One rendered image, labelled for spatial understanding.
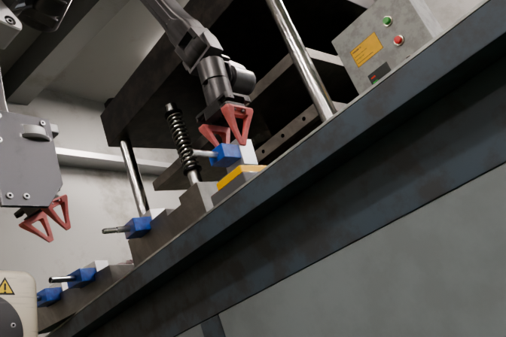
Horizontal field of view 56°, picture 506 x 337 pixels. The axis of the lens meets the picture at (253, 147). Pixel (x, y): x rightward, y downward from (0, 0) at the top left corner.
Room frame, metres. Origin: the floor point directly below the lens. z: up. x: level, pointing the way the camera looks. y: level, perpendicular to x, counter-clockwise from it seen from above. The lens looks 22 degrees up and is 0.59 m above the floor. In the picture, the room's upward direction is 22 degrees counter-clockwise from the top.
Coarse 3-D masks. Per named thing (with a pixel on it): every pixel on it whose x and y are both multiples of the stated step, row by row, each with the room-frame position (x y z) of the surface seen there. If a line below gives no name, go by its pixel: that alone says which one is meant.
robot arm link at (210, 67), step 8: (208, 56) 0.81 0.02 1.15; (216, 56) 0.81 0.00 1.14; (200, 64) 0.81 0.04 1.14; (208, 64) 0.81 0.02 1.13; (216, 64) 0.81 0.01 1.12; (224, 64) 0.85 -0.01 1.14; (200, 72) 0.82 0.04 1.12; (208, 72) 0.81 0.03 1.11; (216, 72) 0.81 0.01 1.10; (224, 72) 0.82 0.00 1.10; (232, 72) 0.85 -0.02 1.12; (200, 80) 0.83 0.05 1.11; (232, 80) 0.86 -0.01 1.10
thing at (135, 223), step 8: (160, 208) 0.90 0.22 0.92; (144, 216) 0.90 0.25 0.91; (152, 216) 0.89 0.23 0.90; (128, 224) 0.87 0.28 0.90; (136, 224) 0.86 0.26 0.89; (144, 224) 0.87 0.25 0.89; (104, 232) 0.83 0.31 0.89; (128, 232) 0.87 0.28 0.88; (136, 232) 0.87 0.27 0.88; (144, 232) 0.89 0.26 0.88
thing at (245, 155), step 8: (224, 144) 0.79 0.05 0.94; (232, 144) 0.80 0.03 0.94; (248, 144) 0.83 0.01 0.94; (192, 152) 0.76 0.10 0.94; (200, 152) 0.76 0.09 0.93; (208, 152) 0.77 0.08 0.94; (216, 152) 0.79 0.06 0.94; (224, 152) 0.78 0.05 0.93; (232, 152) 0.80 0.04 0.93; (240, 152) 0.81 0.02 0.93; (248, 152) 0.82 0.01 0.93; (216, 160) 0.80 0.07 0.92; (224, 160) 0.80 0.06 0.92; (232, 160) 0.81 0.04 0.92; (240, 160) 0.81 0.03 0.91; (248, 160) 0.82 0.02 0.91; (256, 160) 0.83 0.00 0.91; (232, 168) 0.83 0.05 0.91
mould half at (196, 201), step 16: (192, 192) 0.78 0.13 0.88; (208, 192) 0.78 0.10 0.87; (176, 208) 0.82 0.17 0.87; (192, 208) 0.79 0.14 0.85; (208, 208) 0.77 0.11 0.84; (160, 224) 0.86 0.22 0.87; (176, 224) 0.83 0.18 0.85; (144, 240) 0.90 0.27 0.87; (160, 240) 0.87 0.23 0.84; (144, 256) 0.91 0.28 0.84
